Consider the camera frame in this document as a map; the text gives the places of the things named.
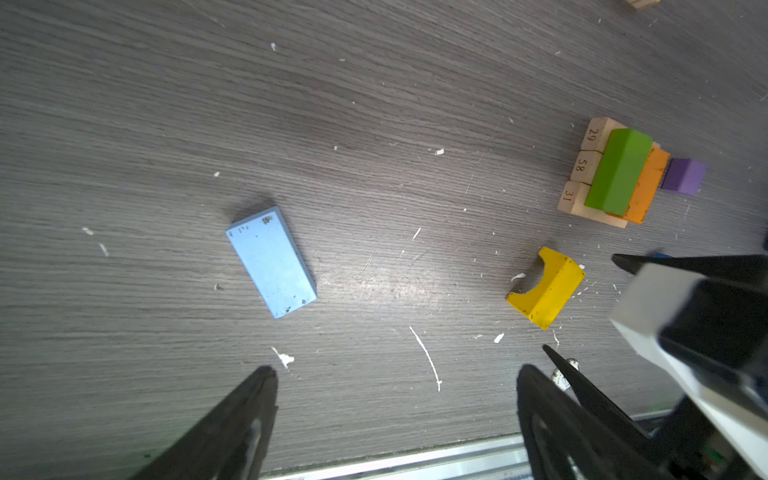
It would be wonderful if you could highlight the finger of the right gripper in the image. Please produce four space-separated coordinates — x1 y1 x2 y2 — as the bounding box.
611 254 767 285
542 345 666 456

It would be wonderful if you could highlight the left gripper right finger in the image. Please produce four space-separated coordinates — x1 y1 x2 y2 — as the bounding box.
517 364 671 479

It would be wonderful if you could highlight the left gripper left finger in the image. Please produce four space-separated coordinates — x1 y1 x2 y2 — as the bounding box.
133 365 278 479

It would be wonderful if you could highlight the yellow wood arch block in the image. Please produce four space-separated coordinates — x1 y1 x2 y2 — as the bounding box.
507 247 585 330

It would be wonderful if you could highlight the orange wood block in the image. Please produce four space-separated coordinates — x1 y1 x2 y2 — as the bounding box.
621 143 670 224

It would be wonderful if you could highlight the natural wood plank block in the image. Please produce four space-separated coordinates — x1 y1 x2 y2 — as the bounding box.
557 181 628 229

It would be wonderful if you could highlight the green wood block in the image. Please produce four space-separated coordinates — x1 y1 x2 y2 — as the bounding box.
585 128 653 217

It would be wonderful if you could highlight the natural wood long block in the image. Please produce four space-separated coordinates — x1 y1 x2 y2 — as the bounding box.
570 150 603 185

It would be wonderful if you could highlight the light blue wood block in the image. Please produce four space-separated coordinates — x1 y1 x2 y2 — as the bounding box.
226 206 317 319

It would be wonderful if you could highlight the natural wood rectangular block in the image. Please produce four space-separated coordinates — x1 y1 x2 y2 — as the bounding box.
580 116 627 153

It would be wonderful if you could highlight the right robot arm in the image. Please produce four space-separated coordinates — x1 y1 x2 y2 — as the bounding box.
518 254 767 479

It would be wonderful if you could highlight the purple wood block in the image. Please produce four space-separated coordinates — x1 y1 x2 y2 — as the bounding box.
660 158 706 195

